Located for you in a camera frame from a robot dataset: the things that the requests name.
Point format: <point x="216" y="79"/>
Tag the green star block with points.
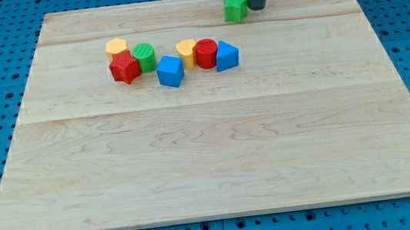
<point x="235" y="10"/>

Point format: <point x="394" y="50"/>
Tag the red star block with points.
<point x="124" y="67"/>

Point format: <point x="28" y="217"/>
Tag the blue cube block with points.
<point x="170" y="71"/>

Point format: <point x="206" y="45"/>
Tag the blue triangle block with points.
<point x="227" y="56"/>

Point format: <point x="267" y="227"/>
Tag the red cylinder block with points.
<point x="206" y="52"/>

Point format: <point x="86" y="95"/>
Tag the light wooden board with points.
<point x="315" y="115"/>

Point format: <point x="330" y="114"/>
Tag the yellow heart block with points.
<point x="186" y="52"/>

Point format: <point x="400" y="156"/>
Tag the green cylinder block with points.
<point x="145" y="55"/>

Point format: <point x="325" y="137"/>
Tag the yellow hexagon block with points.
<point x="115" y="46"/>

